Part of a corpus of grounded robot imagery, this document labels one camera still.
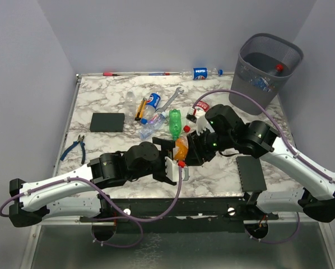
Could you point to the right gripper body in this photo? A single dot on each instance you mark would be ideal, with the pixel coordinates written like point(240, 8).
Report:
point(207, 143)

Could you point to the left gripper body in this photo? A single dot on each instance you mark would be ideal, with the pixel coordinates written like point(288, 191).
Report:
point(167, 150)

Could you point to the small orange juice bottle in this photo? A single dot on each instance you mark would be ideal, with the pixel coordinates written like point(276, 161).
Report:
point(181, 149)

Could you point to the red green label water bottle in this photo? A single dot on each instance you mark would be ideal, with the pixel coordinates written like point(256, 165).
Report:
point(189, 125)

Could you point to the green plastic bottle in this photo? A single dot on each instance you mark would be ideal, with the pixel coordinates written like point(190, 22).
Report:
point(175, 124)

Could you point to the blue label water bottle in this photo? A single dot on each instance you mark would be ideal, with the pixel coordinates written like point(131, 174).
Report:
point(256, 80)

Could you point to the red label clear bottle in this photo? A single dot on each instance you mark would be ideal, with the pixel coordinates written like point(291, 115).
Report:
point(277, 71)

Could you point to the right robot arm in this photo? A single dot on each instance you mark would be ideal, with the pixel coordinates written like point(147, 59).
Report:
point(221, 129)

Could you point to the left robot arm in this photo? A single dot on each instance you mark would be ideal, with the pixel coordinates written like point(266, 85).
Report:
point(34, 201)

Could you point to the grey mesh waste bin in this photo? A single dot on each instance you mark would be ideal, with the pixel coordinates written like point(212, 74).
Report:
point(265, 63)

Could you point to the clear bottle purple label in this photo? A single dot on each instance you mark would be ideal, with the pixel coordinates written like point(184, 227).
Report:
point(149, 127)

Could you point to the black notebook right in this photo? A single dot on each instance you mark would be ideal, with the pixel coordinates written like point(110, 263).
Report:
point(251, 174)

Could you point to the silver open-end wrench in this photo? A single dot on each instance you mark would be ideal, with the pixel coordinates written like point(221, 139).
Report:
point(178, 91)

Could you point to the Pepsi bottle blue label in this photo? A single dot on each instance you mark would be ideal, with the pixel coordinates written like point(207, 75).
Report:
point(150, 107)

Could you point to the clear empty bottle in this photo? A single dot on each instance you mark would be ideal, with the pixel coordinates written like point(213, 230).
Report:
point(130, 104)

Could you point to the black box left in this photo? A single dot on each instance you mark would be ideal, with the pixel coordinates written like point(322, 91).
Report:
point(107, 122)

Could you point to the Pepsi bottle at back edge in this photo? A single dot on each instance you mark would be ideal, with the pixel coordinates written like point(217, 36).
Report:
point(201, 73)

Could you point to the blue handled screwdriver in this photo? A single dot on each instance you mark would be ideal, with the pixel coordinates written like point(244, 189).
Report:
point(159, 74)

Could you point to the red handled screwdriver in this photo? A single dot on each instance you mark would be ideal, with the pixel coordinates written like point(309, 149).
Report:
point(109, 74)

